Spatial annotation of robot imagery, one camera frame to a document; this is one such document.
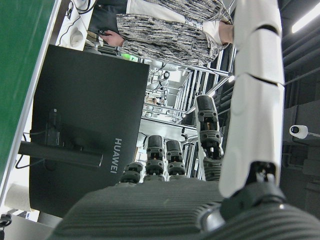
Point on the black Huawei monitor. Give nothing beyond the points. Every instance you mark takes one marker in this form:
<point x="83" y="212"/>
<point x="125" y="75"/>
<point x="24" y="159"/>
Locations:
<point x="87" y="100"/>

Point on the person in patterned jacket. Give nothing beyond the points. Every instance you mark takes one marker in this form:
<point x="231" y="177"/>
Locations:
<point x="162" y="37"/>

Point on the white paper roll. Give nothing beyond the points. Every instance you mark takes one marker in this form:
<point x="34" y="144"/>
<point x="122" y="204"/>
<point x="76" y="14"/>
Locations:
<point x="17" y="197"/>

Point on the green conveyor belt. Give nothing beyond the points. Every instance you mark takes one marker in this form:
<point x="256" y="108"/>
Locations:
<point x="20" y="50"/>

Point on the ceiling light strip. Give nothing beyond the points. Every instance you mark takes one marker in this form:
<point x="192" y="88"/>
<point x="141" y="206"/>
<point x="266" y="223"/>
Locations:
<point x="305" y="22"/>

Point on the white security camera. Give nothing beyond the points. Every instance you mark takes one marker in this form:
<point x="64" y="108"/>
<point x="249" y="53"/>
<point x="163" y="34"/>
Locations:
<point x="297" y="131"/>

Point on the right robot hand white grey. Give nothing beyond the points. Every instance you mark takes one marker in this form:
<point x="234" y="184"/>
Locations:
<point x="150" y="212"/>

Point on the white computer mouse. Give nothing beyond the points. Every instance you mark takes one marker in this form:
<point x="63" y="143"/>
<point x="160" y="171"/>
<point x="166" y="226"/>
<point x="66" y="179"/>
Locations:
<point x="76" y="36"/>

